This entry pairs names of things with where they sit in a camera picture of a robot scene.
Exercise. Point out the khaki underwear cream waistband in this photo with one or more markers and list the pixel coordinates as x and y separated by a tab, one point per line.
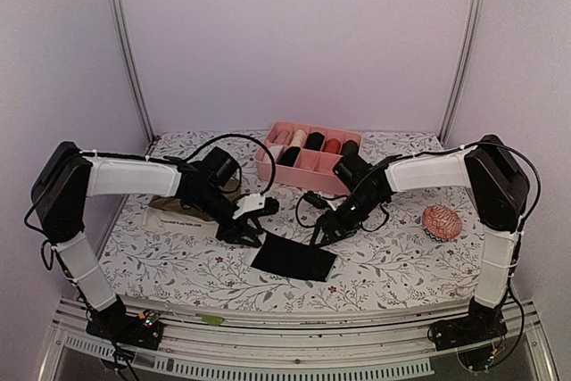
166	215

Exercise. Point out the pink divided storage box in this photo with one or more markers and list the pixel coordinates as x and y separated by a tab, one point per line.
313	170

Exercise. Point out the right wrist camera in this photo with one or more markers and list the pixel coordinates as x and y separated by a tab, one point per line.
319	201

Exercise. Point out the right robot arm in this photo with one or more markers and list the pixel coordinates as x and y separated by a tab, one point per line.
487	167

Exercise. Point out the red patterned bowl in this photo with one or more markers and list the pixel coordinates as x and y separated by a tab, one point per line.
441	223

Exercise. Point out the beige rolled underwear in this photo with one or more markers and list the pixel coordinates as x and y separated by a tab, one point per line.
298	137

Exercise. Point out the right aluminium frame post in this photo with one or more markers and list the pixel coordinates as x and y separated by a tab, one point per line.
474	11

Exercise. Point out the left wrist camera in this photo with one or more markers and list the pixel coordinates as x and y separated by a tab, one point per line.
247	204

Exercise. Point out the pink folded cloth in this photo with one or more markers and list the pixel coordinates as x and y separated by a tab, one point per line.
283	137

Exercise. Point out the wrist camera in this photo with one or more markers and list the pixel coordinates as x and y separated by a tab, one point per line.
247	204
319	201

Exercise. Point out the black rolled underwear back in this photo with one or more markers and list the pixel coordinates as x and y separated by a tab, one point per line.
314	141

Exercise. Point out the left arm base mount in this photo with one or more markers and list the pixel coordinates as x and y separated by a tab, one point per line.
143	330

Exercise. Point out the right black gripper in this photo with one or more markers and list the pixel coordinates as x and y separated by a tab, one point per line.
328	221

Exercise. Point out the olive rolled underwear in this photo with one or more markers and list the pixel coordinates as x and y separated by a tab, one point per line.
350	147

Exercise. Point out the red rolled underwear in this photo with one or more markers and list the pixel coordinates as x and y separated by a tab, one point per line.
332	145

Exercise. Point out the left aluminium frame post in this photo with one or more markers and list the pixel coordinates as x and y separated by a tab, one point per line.
128	58

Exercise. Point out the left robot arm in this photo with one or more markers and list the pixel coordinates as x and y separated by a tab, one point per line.
73	176

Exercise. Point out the white folded cloth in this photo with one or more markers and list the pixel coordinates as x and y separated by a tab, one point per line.
276	151

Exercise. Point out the green tape scrap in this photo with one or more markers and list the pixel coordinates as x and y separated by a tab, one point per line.
212	320

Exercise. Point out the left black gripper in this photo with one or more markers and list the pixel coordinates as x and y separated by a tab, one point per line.
232	234

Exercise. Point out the black underwear white trim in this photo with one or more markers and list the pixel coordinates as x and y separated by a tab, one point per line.
286	258

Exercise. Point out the aluminium frame post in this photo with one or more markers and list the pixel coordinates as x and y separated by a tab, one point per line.
128	58
474	11

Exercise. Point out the black rolled underwear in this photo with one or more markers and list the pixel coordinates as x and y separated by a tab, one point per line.
289	156
314	141

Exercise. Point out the black rolled underwear front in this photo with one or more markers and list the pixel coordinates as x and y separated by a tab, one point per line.
289	156

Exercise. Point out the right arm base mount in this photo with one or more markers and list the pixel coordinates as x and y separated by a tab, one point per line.
481	324

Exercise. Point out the aluminium front rail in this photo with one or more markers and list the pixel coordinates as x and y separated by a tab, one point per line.
369	345

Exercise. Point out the floral table mat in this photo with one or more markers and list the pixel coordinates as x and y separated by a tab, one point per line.
391	264

